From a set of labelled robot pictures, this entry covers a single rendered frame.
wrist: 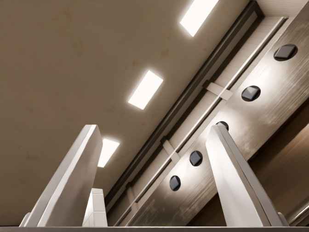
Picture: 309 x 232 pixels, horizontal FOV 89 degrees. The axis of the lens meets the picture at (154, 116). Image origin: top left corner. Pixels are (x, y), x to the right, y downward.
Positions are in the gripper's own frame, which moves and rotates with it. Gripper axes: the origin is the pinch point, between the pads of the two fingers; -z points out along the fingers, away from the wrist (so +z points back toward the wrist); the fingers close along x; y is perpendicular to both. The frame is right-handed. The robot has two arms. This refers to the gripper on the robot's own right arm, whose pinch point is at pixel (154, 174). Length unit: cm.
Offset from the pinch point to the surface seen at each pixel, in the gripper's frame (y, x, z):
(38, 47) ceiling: 105, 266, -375
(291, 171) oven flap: 31, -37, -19
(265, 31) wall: 110, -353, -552
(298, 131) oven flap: 25, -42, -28
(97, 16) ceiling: 52, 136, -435
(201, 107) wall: 343, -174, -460
